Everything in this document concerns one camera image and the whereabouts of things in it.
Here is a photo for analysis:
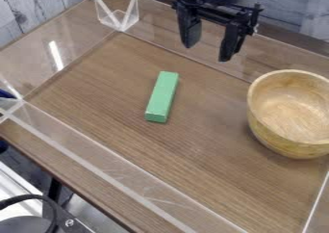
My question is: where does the blue object at left edge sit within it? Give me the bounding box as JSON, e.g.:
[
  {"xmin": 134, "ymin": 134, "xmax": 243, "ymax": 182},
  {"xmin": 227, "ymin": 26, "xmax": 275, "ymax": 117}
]
[{"xmin": 0, "ymin": 89, "xmax": 16, "ymax": 99}]

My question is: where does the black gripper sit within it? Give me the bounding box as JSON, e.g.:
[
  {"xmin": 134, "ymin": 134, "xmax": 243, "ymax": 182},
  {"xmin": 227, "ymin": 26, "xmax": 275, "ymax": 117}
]
[{"xmin": 172, "ymin": 0, "xmax": 262, "ymax": 62}]

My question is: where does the clear acrylic corner bracket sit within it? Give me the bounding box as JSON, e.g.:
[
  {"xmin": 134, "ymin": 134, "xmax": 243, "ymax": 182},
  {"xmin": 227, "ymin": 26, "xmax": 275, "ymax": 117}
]
[{"xmin": 94, "ymin": 0, "xmax": 139, "ymax": 32}]

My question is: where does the clear acrylic tray wall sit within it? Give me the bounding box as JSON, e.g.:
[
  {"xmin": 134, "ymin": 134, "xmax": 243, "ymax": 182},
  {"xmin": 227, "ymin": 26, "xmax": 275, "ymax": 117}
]
[{"xmin": 0, "ymin": 0, "xmax": 329, "ymax": 233}]

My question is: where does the black metal bracket with screw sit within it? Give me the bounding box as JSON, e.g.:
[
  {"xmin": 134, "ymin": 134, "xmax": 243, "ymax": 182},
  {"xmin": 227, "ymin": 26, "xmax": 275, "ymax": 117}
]
[{"xmin": 43, "ymin": 202, "xmax": 95, "ymax": 233}]

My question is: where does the green rectangular block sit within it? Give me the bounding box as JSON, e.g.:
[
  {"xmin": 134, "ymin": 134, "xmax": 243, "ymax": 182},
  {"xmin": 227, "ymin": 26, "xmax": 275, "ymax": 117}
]
[{"xmin": 144, "ymin": 71, "xmax": 179, "ymax": 123}]

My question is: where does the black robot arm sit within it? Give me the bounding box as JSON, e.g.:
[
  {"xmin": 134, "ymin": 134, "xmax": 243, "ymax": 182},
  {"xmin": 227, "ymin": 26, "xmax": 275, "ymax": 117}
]
[{"xmin": 172, "ymin": 0, "xmax": 263, "ymax": 63}]

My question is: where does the black table leg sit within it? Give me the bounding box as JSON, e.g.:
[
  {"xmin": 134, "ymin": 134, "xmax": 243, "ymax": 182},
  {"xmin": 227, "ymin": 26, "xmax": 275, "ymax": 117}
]
[{"xmin": 48, "ymin": 178, "xmax": 63, "ymax": 202}]

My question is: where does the light wooden bowl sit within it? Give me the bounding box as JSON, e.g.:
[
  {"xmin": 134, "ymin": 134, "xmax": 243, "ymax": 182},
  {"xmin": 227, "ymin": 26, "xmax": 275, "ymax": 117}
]
[{"xmin": 246, "ymin": 69, "xmax": 329, "ymax": 160}]

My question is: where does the black cable loop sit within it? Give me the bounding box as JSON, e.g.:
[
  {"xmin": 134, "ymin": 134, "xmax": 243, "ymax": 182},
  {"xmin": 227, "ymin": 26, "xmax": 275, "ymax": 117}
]
[{"xmin": 0, "ymin": 194, "xmax": 59, "ymax": 233}]

